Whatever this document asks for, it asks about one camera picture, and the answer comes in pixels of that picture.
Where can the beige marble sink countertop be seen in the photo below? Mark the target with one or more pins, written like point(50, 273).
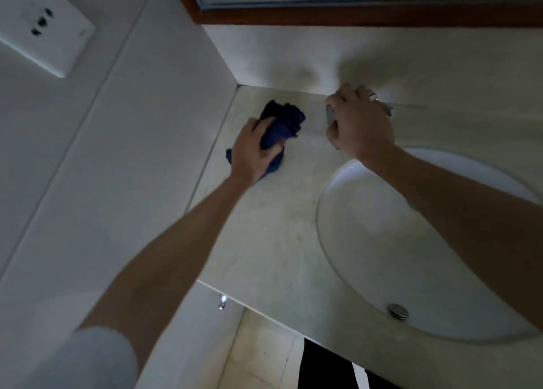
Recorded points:
point(275, 240)

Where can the chrome wall hook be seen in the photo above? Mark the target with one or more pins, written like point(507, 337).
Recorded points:
point(222, 301)

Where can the black trousers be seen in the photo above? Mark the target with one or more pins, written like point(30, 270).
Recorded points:
point(322, 367)

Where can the white wall socket plate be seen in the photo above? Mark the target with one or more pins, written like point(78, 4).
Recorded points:
point(46, 32)

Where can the person's right hand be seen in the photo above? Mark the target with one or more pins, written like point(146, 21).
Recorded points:
point(365, 126)

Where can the person's left hand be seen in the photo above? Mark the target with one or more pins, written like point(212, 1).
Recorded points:
point(254, 155)

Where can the wood framed wall mirror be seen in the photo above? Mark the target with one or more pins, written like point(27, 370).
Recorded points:
point(360, 11)

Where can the chrome square faucet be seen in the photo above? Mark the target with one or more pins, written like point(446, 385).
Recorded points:
point(382, 104)

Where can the person's right forearm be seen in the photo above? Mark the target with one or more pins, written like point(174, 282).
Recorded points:
point(471, 227)

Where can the dark blue cleaning cloth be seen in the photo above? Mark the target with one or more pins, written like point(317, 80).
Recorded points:
point(282, 119)

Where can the person's left forearm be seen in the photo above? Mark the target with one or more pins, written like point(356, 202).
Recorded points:
point(169, 257)

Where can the white oval sink basin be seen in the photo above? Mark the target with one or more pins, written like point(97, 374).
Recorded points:
point(382, 249)

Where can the white printed t-shirt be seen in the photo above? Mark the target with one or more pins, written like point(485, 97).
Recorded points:
point(85, 359)

